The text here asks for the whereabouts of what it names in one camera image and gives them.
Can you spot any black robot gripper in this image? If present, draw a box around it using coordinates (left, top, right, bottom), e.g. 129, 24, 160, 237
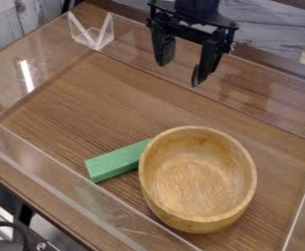
147, 0, 238, 87

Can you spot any green rectangular block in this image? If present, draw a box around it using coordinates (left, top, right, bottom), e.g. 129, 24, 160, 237
85, 138, 151, 183

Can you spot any brown wooden bowl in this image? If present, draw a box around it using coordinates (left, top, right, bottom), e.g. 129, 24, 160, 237
139, 125, 258, 233

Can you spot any clear acrylic corner bracket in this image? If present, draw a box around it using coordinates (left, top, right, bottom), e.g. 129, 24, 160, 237
66, 12, 113, 51

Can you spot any black table leg bracket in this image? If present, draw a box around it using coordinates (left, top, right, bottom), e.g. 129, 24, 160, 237
13, 203, 58, 251

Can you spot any black cable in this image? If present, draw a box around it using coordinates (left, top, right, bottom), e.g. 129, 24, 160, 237
0, 221, 30, 251

